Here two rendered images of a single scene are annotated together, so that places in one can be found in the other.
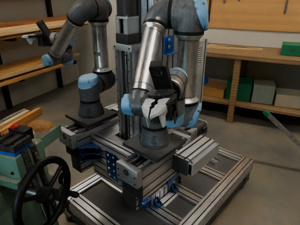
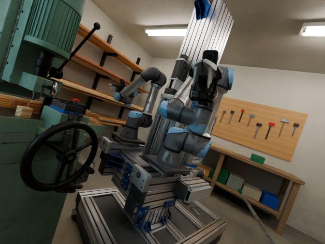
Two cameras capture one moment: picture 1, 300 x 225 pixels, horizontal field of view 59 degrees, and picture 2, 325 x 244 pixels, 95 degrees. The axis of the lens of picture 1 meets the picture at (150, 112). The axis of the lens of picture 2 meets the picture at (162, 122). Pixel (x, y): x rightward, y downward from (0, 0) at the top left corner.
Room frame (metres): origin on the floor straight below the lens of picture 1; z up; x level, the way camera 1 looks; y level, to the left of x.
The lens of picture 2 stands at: (0.18, 0.02, 1.08)
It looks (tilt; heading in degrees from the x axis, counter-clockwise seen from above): 2 degrees down; 5
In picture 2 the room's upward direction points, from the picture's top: 19 degrees clockwise
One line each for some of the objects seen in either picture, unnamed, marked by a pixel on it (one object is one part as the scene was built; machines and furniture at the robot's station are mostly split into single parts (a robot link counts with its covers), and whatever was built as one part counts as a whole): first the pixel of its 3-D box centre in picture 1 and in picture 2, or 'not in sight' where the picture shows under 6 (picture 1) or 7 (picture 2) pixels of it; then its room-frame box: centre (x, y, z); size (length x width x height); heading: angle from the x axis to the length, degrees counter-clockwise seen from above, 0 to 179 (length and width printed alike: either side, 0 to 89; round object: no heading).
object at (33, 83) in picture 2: not in sight; (35, 84); (0.86, 0.72, 1.03); 0.14 x 0.07 x 0.09; 71
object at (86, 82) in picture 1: (89, 86); (135, 118); (1.44, 0.35, 0.98); 0.13 x 0.12 x 0.14; 153
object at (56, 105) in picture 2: (15, 138); (71, 106); (0.85, 0.50, 0.99); 0.13 x 0.11 x 0.06; 161
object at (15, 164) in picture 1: (18, 156); (65, 120); (0.84, 0.50, 0.91); 0.15 x 0.14 x 0.09; 161
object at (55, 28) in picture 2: not in sight; (56, 21); (0.85, 0.70, 1.35); 0.18 x 0.18 x 0.31
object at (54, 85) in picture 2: not in sight; (49, 88); (1.01, 0.79, 1.02); 0.12 x 0.03 x 0.12; 71
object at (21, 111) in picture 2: not in sight; (23, 112); (0.73, 0.60, 0.92); 0.04 x 0.03 x 0.04; 168
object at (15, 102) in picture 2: not in sight; (42, 108); (0.88, 0.67, 0.92); 0.23 x 0.02 x 0.04; 161
